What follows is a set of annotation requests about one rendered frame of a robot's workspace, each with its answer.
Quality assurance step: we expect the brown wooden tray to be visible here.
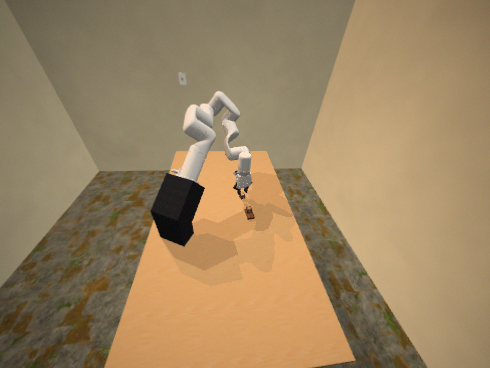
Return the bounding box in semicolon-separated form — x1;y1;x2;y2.
244;209;255;220

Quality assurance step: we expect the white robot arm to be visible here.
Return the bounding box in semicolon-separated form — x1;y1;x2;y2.
171;91;252;184

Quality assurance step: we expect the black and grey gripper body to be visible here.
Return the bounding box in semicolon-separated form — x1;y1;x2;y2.
235;172;252;189

